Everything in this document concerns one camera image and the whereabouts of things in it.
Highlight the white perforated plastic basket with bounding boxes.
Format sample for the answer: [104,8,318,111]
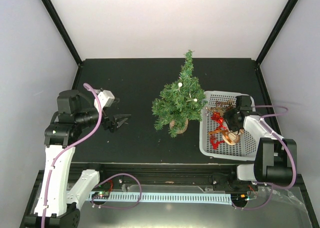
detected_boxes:
[199,91,257,161]

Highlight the small green christmas tree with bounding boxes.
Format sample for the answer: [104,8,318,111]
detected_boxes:
[151,50,207,138]

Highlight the white bulb string lights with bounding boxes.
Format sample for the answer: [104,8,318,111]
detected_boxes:
[175,82,198,103]

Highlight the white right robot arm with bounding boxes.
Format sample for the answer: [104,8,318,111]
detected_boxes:
[99,90,297,190]

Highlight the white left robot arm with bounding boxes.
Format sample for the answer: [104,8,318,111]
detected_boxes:
[22,88,130,228]

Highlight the wooden letters ornament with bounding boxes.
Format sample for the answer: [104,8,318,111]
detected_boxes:
[206,99,236,113]

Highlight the red bow ornament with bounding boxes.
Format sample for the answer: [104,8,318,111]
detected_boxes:
[210,111,224,125]

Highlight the wooden round ornament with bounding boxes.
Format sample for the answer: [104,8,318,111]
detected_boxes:
[222,129,245,146]

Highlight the left circuit board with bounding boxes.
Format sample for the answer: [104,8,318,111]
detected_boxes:
[91,191,110,200]

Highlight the circuit board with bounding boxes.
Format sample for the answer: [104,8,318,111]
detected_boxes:
[91,191,110,200]
[230,193,257,202]

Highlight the right circuit board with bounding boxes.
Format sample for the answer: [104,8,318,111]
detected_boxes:
[230,193,257,202]

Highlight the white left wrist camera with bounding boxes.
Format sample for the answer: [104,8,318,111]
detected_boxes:
[94,89,115,109]

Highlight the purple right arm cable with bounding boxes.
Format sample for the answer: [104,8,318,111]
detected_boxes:
[249,104,298,190]

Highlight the white slotted cable duct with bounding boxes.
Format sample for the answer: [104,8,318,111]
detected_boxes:
[87,192,232,205]

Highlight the left black frame post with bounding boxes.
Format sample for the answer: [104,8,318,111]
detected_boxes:
[41,0,83,66]

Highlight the black frame post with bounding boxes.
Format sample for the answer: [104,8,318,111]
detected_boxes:
[255,0,299,66]
[41,0,83,66]

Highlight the right black frame post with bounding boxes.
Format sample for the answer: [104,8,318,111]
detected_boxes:
[255,0,299,66]

